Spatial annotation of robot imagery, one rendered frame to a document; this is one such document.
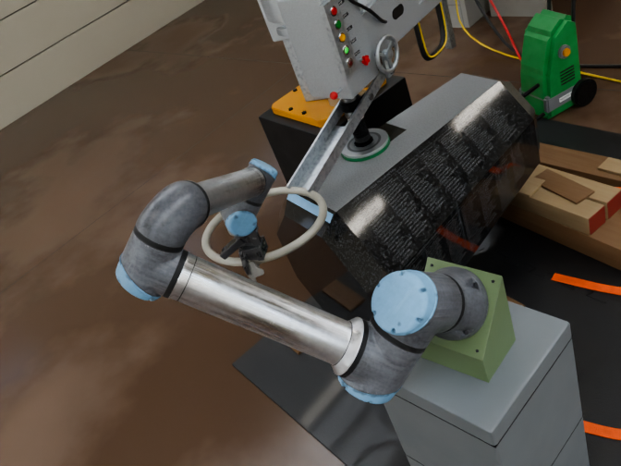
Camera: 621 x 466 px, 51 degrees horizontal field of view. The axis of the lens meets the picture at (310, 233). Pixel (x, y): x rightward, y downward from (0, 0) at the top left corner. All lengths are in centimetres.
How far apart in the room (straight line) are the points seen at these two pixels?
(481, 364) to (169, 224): 85
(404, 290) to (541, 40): 284
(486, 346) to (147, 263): 85
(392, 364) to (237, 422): 164
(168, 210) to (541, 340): 103
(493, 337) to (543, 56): 265
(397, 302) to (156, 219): 57
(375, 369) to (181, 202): 59
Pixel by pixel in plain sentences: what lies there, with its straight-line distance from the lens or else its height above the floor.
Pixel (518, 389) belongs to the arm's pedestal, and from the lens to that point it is 175.
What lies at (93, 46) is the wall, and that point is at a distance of 871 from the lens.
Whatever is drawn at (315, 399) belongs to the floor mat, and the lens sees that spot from 299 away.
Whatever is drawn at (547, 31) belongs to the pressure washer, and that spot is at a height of 53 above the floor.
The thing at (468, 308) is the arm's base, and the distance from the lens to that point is 164.
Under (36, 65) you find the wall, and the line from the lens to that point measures 843.
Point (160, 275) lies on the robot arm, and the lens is 145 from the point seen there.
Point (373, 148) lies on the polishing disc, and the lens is 276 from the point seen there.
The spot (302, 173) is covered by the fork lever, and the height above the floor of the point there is 94.
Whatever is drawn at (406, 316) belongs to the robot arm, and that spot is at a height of 120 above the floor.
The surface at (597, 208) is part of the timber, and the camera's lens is 317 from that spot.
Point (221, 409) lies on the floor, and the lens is 320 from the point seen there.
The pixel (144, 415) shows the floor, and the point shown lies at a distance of 342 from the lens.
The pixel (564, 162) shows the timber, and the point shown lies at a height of 13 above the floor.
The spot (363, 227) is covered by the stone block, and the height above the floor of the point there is 75.
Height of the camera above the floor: 225
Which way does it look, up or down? 35 degrees down
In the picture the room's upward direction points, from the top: 23 degrees counter-clockwise
